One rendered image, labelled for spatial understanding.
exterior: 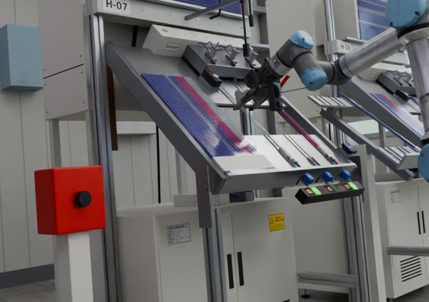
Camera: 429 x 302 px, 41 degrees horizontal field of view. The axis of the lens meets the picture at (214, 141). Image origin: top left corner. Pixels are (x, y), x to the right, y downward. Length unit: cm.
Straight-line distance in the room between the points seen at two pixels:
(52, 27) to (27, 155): 253
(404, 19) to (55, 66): 133
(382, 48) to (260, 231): 82
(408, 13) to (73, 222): 100
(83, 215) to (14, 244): 330
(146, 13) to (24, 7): 294
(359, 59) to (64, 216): 101
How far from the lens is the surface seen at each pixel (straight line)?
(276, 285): 225
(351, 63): 187
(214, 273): 158
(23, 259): 477
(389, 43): 180
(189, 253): 191
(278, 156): 188
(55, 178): 141
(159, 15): 217
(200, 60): 211
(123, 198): 516
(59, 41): 229
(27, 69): 465
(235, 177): 161
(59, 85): 228
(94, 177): 146
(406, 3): 160
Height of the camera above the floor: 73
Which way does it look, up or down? 3 degrees up
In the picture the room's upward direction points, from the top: 5 degrees counter-clockwise
